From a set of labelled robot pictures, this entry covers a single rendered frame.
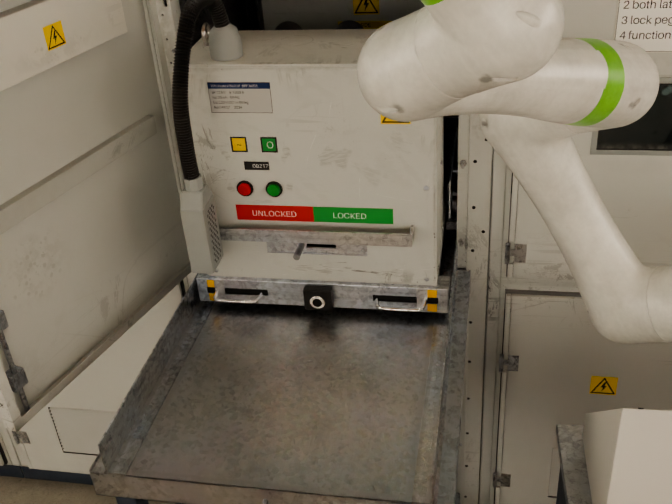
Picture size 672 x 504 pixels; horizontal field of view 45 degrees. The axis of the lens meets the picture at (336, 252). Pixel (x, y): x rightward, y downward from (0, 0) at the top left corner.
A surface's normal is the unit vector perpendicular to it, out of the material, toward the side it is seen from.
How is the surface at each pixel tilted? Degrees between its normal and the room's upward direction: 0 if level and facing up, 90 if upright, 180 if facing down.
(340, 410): 0
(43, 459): 90
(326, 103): 90
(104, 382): 90
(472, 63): 111
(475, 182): 90
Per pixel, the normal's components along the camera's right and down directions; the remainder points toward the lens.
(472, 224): -0.18, 0.53
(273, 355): -0.07, -0.85
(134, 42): 0.90, 0.18
